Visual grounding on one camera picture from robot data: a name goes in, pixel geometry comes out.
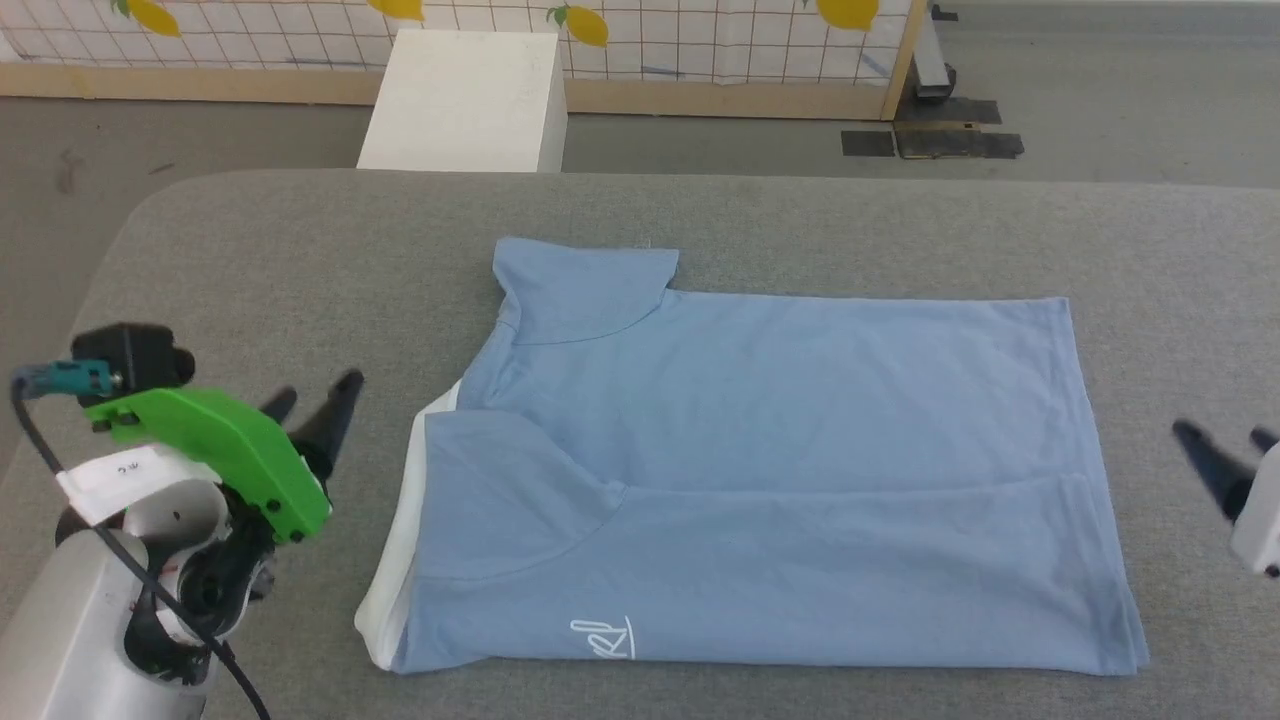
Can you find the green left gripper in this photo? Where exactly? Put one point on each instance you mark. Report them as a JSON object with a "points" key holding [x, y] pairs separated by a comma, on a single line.
{"points": [[230, 440]]}

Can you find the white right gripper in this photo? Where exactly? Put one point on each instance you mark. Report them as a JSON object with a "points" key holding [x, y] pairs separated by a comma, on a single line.
{"points": [[1262, 520]]}

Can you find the light blue white polo shirt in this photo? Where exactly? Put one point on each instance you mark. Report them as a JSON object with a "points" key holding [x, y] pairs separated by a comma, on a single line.
{"points": [[800, 450]]}

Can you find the white rectangular box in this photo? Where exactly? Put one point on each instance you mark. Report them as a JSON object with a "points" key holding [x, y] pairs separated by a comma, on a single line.
{"points": [[465, 100]]}

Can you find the black floor tape strip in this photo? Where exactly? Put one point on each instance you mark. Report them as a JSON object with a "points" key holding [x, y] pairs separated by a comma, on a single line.
{"points": [[950, 111], [960, 145]]}

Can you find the grey metal screen foot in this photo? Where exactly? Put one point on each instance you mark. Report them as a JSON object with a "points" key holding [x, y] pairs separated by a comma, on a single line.
{"points": [[932, 65]]}

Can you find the lemon print wood-framed screen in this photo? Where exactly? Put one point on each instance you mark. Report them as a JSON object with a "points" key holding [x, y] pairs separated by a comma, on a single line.
{"points": [[700, 60]]}

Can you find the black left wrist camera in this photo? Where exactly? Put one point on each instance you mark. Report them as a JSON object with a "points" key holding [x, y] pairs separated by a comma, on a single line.
{"points": [[130, 355]]}

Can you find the teal left camera connector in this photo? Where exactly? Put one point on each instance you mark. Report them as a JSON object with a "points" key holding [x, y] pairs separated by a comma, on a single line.
{"points": [[70, 380]]}

